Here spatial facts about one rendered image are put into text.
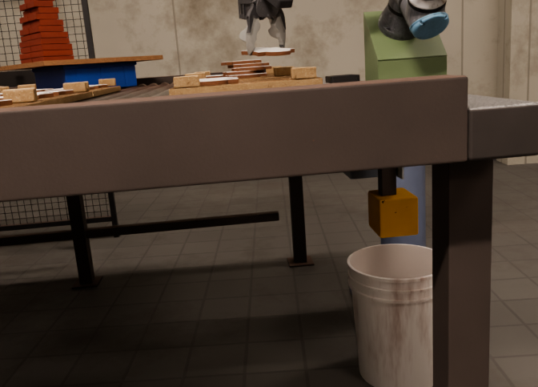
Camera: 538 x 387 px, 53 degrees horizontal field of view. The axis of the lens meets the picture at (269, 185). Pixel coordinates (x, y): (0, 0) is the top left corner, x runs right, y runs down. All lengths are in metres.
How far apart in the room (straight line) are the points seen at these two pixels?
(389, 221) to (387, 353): 0.66
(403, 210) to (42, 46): 1.68
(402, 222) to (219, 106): 0.62
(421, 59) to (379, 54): 0.15
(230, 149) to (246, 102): 0.05
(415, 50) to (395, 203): 0.97
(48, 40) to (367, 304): 1.58
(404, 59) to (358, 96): 1.36
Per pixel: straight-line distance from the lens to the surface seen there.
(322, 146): 0.59
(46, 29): 2.40
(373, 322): 1.66
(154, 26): 4.83
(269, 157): 0.59
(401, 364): 1.71
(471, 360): 0.84
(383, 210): 1.10
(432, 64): 1.99
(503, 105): 0.66
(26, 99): 1.15
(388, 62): 1.94
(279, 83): 1.26
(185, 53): 4.78
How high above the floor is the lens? 0.98
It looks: 13 degrees down
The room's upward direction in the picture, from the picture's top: 4 degrees counter-clockwise
